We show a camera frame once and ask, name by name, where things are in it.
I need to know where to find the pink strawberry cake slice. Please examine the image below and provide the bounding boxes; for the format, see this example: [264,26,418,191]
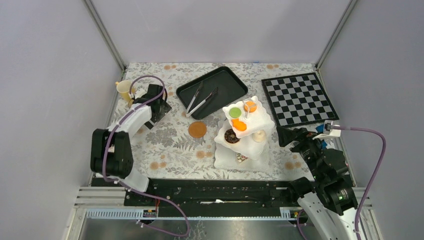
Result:
[236,153,249,164]

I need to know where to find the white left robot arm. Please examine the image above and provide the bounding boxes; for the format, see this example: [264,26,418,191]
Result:
[90,84,171,206]

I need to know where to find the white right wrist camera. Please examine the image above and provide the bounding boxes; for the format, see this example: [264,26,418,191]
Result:
[312,120,342,140]

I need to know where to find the yellow cup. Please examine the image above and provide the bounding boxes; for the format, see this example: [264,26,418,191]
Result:
[115,80,136,102]

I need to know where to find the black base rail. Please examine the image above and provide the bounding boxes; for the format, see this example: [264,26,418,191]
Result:
[91,178,335,218]

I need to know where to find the silver serving tongs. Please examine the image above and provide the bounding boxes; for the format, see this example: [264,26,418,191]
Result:
[185,81,219,118]

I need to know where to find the black and grey chessboard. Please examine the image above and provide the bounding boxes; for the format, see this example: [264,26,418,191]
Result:
[261,72,340,128]

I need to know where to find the orange macaron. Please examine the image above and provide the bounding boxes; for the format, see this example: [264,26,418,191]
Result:
[243,100,257,113]

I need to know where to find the green macaron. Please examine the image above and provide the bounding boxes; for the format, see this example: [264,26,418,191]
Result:
[228,107,242,119]

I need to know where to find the small tan saucer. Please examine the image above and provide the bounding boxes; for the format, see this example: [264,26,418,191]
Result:
[188,121,207,139]

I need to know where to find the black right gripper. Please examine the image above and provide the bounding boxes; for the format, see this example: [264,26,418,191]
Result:
[275,125,327,181]

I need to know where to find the cream round mousse cake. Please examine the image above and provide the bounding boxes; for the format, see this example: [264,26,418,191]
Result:
[252,130,267,143]

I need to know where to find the chocolate sprinkle donut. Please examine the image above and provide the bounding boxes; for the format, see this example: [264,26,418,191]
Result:
[224,128,240,144]

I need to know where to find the white three-tier dessert stand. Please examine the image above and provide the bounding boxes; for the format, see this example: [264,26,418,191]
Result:
[214,96,275,172]

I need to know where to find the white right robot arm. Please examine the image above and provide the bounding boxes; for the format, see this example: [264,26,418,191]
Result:
[276,123,362,240]

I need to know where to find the orange fish pastry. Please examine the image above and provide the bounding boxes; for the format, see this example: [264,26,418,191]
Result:
[231,118,247,132]

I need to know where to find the black serving tray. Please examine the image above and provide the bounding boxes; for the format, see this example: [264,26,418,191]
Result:
[176,66,248,120]

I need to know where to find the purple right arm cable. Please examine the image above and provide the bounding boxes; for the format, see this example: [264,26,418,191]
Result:
[326,126,387,240]

